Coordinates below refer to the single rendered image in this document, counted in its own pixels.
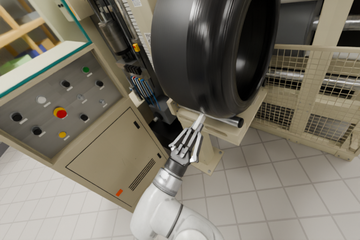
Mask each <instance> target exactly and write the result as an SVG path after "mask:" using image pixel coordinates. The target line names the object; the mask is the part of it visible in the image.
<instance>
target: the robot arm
mask: <svg viewBox="0 0 360 240"><path fill-rule="evenodd" d="M205 119H206V116H205V114H203V113H200V115H199V117H198V119H197V121H194V122H193V124H192V126H191V127H189V128H187V127H186V128H185V129H184V130H183V131H182V132H181V133H180V135H179V136H178V137H177V138H176V139H175V140H174V142H172V143H171V144H169V147H170V148H171V155H170V157H169V158H168V159H167V161H166V163H165V165H164V167H165V168H160V170H159V171H158V173H157V175H156V176H155V178H154V179H153V182H152V183H151V185H150V186H149V187H148V188H147V189H146V190H145V192H144V193H143V195H142V196H141V198H140V200H139V202H138V204H137V206H136V208H135V210H134V213H133V216H132V219H131V222H130V230H131V232H132V234H133V236H134V237H135V238H136V239H137V240H153V239H155V238H156V236H157V235H161V236H164V237H165V238H167V239H168V240H224V238H223V236H222V234H221V232H220V231H219V230H218V228H217V227H216V226H215V225H214V224H213V223H211V221H209V220H208V219H206V218H205V217H204V216H202V215H201V214H199V213H198V212H196V211H194V210H193V209H191V208H188V207H186V206H184V205H183V204H181V203H180V202H179V201H178V200H177V199H176V198H175V195H176V194H177V191H178V189H179V188H180V186H181V184H182V182H183V181H182V179H181V177H183V175H184V174H185V172H186V170H187V167H188V166H189V165H190V164H191V163H192V162H196V163H198V162H199V152H200V149H201V144H202V141H203V135H202V134H201V131H202V129H203V127H204V125H203V123H204V121H205ZM181 142H182V143H181ZM180 143H181V144H180ZM179 144H180V145H179ZM195 144H196V145H195ZM178 145H179V147H177V146H178ZM194 145H195V148H194V151H193V156H192V158H191V152H192V149H193V147H194ZM176 147H177V148H176Z"/></svg>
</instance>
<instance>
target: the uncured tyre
mask: <svg viewBox="0 0 360 240"><path fill-rule="evenodd" d="M280 6H281V0H157V1H156V5H155V8H154V13H153V18H152V25H151V54H152V61H153V66H154V70H155V74H156V77H157V79H158V81H159V83H160V85H161V87H162V89H163V90H164V92H165V93H166V94H167V95H168V96H169V97H170V98H171V99H172V100H174V101H175V102H176V103H177V104H179V105H181V106H184V107H186V108H189V109H192V110H195V111H198V112H200V113H203V114H206V115H209V116H212V117H215V118H232V117H234V116H236V115H238V114H240V113H242V112H244V111H246V110H247V108H248V107H249V106H250V105H251V104H252V102H253V101H254V99H255V98H256V96H257V94H258V92H259V90H260V88H261V86H262V84H263V82H264V79H265V77H266V73H267V70H268V67H269V64H270V62H271V58H272V54H273V50H274V46H275V41H276V36H277V32H278V25H279V17H280Z"/></svg>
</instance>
